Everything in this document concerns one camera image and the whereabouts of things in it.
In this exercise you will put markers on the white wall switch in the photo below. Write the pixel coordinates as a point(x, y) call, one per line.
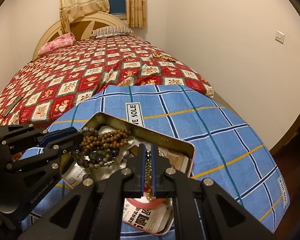
point(280, 37)

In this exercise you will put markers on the pink metal tin box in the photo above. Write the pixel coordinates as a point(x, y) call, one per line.
point(102, 119)

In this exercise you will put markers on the brown wooden door frame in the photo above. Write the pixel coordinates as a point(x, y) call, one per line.
point(286, 137)

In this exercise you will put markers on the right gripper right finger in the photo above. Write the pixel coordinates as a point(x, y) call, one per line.
point(161, 185)

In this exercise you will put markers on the pink bangle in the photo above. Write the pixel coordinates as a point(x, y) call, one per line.
point(144, 203)

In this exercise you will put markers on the green jade bangle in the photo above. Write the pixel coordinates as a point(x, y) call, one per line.
point(101, 158)

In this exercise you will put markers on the pink pillow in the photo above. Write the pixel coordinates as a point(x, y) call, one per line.
point(62, 41)

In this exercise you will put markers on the red patterned bedspread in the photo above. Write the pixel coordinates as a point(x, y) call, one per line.
point(53, 84)

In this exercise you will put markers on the striped pillow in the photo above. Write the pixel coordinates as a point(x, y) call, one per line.
point(112, 31)

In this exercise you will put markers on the beads on bed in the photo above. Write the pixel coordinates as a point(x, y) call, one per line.
point(163, 57)

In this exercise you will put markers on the cream wooden headboard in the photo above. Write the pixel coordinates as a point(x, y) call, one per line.
point(82, 28)

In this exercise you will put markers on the dark remote on bed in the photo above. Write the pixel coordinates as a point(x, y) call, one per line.
point(11, 106)

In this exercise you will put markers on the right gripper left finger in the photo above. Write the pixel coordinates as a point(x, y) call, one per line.
point(134, 182)

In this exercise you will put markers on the blue plaid table cloth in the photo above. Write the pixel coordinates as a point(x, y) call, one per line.
point(227, 149)

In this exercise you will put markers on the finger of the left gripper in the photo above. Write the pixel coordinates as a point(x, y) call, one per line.
point(55, 149)
point(55, 135)

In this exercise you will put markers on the right beige curtain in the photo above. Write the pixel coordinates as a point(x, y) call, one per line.
point(136, 13)

